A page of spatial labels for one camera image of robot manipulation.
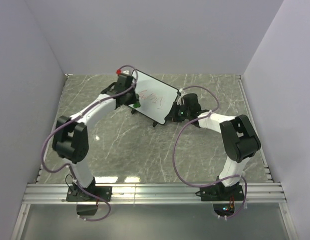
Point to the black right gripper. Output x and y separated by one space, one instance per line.
172 116

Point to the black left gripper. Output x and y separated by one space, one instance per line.
134 98

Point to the green whiteboard eraser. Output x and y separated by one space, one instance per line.
137 104

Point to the small white whiteboard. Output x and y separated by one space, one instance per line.
156 97

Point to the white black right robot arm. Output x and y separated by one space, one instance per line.
239 139

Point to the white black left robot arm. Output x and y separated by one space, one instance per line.
71 141

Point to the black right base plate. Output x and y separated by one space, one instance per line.
219 192

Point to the aluminium right side rail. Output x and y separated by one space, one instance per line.
261 153

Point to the aluminium rail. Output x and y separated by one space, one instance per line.
150 193
261 153

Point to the aluminium front rail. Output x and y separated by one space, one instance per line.
150 193

